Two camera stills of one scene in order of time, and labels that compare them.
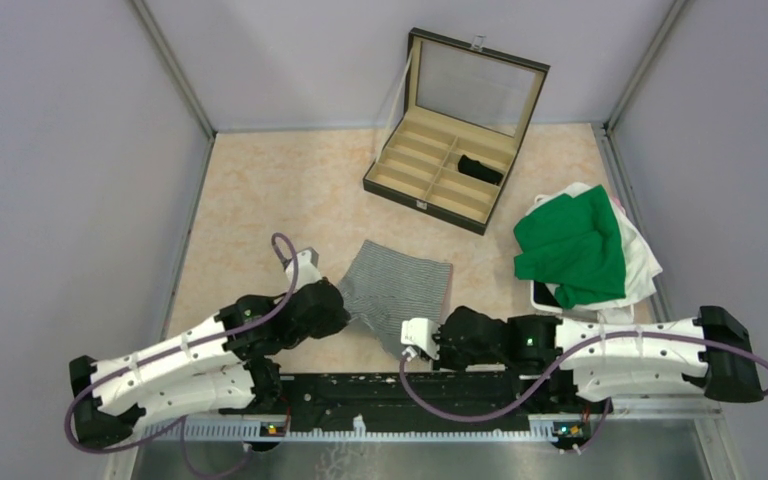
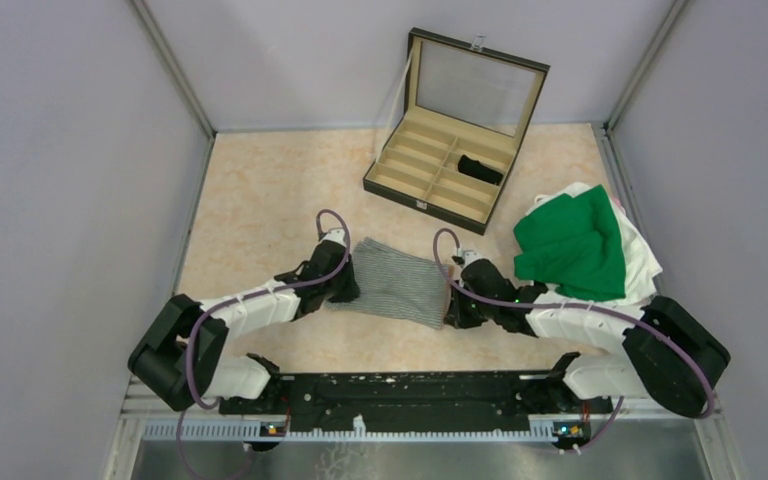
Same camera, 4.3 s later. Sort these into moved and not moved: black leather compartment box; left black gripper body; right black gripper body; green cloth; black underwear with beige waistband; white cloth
Moved: left black gripper body; right black gripper body
Not moved: green cloth; black leather compartment box; white cloth; black underwear with beige waistband
